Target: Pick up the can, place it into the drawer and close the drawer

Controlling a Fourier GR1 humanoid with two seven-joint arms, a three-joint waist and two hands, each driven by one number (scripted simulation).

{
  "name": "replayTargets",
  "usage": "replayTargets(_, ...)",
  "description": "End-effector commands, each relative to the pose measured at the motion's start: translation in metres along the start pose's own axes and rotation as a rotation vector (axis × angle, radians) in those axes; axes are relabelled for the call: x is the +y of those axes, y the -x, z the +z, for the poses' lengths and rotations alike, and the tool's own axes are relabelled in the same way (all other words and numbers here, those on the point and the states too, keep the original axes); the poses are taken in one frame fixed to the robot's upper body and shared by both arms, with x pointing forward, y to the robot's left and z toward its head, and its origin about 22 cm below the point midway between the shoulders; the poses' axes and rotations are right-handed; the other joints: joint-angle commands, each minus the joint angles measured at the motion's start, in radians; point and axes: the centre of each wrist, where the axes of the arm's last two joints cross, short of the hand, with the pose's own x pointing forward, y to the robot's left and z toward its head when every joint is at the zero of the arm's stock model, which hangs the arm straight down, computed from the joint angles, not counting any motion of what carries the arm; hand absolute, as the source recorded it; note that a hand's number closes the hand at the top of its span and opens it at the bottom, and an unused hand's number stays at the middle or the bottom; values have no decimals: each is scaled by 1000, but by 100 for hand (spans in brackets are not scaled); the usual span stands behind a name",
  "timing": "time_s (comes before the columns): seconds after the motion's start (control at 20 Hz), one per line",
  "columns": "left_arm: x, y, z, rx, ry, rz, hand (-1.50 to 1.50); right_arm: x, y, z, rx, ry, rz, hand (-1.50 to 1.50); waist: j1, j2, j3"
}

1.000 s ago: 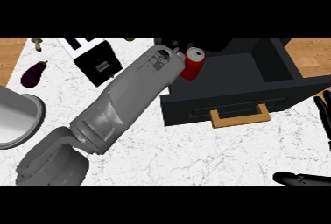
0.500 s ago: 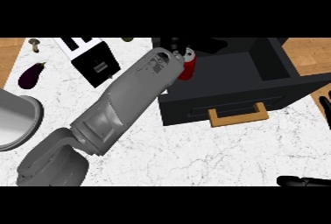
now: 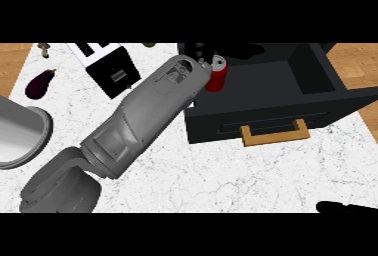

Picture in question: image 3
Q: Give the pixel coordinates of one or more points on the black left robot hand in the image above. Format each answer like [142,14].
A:
[202,50]

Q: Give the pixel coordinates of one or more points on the red can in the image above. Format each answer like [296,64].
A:
[218,77]

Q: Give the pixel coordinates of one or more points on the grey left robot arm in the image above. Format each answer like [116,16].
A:
[148,106]

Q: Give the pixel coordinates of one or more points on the dark grey open drawer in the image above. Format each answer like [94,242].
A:
[267,80]

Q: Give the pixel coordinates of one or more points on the dark grey drawer front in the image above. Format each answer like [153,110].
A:
[222,125]

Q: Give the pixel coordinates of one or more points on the small green object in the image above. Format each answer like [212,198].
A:
[150,44]

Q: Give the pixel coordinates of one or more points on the black and white toaster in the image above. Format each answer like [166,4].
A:
[114,73]

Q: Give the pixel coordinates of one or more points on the small olive brown object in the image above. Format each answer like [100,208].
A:
[45,49]

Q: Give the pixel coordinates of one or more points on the dark purple eggplant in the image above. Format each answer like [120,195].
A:
[39,84]

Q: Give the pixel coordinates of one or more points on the grey metal pot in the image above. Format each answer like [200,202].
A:
[20,133]

